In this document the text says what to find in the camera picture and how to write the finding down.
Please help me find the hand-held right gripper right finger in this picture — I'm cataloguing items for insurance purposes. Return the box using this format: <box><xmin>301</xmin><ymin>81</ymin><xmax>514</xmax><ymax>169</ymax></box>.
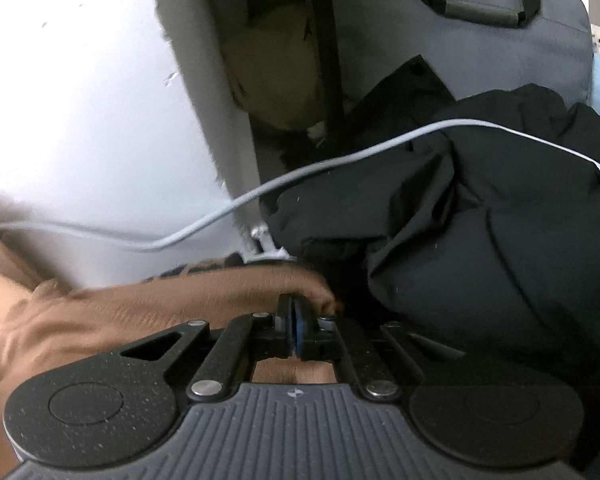
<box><xmin>294</xmin><ymin>296</ymin><xmax>467</xmax><ymax>402</ymax></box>

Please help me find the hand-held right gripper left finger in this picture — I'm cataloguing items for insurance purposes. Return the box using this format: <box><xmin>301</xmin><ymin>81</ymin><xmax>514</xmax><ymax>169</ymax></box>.
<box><xmin>120</xmin><ymin>294</ymin><xmax>294</xmax><ymax>402</ymax></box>

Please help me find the brown printed t-shirt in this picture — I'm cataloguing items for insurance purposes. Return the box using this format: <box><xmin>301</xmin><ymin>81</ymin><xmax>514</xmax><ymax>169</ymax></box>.
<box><xmin>0</xmin><ymin>220</ymin><xmax>340</xmax><ymax>466</ymax></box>

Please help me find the black jacket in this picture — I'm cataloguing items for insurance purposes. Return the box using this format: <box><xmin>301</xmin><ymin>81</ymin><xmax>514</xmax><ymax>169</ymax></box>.
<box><xmin>259</xmin><ymin>55</ymin><xmax>600</xmax><ymax>387</ymax></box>

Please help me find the tan cushion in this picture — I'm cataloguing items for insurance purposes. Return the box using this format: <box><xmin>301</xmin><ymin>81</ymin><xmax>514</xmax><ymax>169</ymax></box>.
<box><xmin>226</xmin><ymin>0</ymin><xmax>327</xmax><ymax>132</ymax></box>

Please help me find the white furniture panel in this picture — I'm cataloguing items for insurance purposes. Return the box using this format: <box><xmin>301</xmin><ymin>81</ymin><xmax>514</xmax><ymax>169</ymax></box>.
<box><xmin>0</xmin><ymin>0</ymin><xmax>262</xmax><ymax>291</ymax></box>

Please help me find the white cable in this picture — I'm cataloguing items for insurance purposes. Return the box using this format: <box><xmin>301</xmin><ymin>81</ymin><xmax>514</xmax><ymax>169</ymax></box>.
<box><xmin>0</xmin><ymin>118</ymin><xmax>600</xmax><ymax>252</ymax></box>

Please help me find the black strap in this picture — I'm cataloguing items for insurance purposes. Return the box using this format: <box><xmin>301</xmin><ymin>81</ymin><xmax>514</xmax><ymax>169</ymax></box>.
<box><xmin>307</xmin><ymin>0</ymin><xmax>347</xmax><ymax>134</ymax></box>

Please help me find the grey bag with handle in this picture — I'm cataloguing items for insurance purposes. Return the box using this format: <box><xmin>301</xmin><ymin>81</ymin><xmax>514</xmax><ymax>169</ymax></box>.
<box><xmin>325</xmin><ymin>0</ymin><xmax>596</xmax><ymax>112</ymax></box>

